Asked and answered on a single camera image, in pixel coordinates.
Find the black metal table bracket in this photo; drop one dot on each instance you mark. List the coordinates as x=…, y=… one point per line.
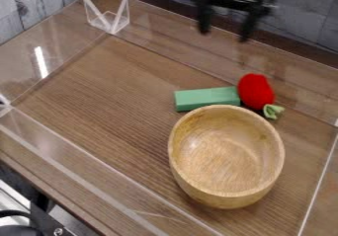
x=42, y=221

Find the wooden bowl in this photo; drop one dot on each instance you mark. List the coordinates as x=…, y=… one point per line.
x=226, y=156

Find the clear acrylic tray enclosure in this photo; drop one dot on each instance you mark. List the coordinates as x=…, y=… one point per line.
x=85, y=129

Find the green foam block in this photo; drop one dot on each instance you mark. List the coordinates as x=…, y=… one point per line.
x=193, y=99

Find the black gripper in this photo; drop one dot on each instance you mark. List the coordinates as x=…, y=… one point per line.
x=256, y=8

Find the red plush strawberry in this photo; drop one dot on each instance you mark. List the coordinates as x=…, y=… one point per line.
x=259, y=96

